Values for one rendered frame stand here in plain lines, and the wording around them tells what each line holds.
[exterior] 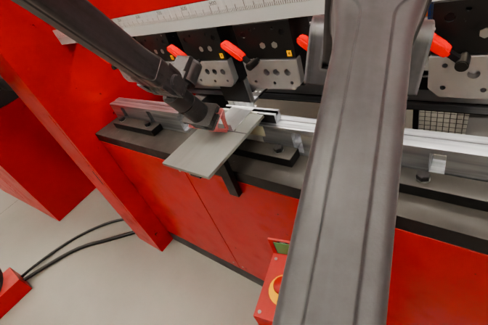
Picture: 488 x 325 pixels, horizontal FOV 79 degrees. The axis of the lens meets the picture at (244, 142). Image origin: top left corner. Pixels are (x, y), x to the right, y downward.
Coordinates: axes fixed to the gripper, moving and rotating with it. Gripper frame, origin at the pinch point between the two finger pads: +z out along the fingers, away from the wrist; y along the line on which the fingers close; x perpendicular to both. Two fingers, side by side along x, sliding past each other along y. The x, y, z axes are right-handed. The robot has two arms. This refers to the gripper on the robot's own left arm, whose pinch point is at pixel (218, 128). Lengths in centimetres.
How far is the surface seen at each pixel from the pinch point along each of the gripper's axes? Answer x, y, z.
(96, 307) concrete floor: 96, 96, 66
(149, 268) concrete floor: 68, 83, 80
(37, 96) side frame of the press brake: 5, 85, -16
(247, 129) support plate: -1.7, -8.3, 2.4
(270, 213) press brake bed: 16.8, -11.1, 25.2
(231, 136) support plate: 1.8, -5.1, 0.6
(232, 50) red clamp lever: -13.3, -10.9, -17.1
